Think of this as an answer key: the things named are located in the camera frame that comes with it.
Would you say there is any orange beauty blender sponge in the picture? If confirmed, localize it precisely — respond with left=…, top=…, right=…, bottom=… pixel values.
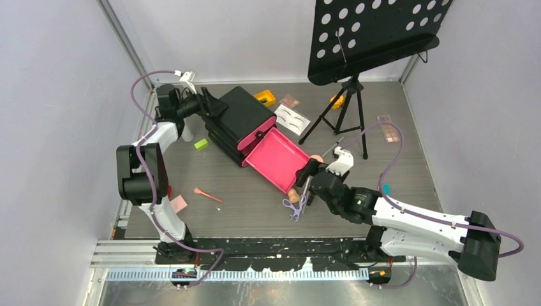
left=287, top=188, right=300, bottom=203

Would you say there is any black perforated music stand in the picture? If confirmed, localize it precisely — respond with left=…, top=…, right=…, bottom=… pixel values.
left=308, top=0, right=452, bottom=85

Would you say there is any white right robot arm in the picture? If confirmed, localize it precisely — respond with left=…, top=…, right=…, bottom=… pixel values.
left=295, top=159, right=501, bottom=281

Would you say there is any green block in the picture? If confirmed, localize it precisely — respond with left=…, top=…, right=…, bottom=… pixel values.
left=194, top=138, right=209, bottom=151

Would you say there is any small eyeshadow palette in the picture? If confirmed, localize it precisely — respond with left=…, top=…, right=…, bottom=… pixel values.
left=279, top=94, right=300, bottom=109

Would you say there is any yellow toy block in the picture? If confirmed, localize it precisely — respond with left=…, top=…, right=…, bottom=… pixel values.
left=254, top=89, right=276, bottom=108

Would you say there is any long eyeshadow palette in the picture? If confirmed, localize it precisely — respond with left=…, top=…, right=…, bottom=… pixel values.
left=377, top=115, right=401, bottom=143

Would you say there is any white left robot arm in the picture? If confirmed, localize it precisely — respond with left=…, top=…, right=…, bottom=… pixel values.
left=116, top=84, right=228, bottom=264

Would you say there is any pink sponge block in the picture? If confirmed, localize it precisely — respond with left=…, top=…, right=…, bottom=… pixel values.
left=170, top=195, right=188, bottom=213

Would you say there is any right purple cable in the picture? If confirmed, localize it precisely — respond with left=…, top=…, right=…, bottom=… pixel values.
left=337, top=121, right=525, bottom=290

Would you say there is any orange handled brush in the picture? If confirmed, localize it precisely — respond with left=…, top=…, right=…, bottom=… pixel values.
left=193, top=187, right=223, bottom=203

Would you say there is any round orange powder puff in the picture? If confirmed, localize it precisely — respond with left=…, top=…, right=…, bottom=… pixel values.
left=310, top=155, right=324, bottom=163

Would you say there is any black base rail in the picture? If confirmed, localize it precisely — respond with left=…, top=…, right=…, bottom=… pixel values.
left=154, top=238, right=405, bottom=272

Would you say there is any black tripod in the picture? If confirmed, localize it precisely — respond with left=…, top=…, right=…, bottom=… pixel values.
left=298, top=73, right=366, bottom=145

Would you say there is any purple eyelash curler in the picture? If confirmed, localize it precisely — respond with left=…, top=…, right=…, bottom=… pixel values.
left=282, top=177, right=311, bottom=222

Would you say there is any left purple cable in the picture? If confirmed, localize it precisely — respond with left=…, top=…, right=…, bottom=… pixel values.
left=130, top=69, right=225, bottom=290

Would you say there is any false eyelash card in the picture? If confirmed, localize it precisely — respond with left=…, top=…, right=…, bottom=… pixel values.
left=274, top=104, right=311, bottom=136

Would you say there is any black drawer organizer cabinet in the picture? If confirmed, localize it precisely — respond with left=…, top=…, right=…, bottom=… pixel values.
left=203, top=86, right=276, bottom=167

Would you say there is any white bottle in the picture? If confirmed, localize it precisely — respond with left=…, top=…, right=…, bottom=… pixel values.
left=181, top=123, right=194, bottom=142

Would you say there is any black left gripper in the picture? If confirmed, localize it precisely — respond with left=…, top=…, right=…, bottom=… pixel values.
left=176, top=87, right=228, bottom=120

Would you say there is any purple cable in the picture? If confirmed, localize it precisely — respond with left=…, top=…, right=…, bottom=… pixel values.
left=130, top=69, right=225, bottom=290
left=337, top=121, right=525, bottom=290

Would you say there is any teal block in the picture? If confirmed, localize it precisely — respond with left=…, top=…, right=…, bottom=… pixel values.
left=382, top=184, right=390, bottom=196

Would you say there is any yellow toy object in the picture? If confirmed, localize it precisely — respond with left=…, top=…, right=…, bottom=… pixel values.
left=331, top=96, right=345, bottom=110

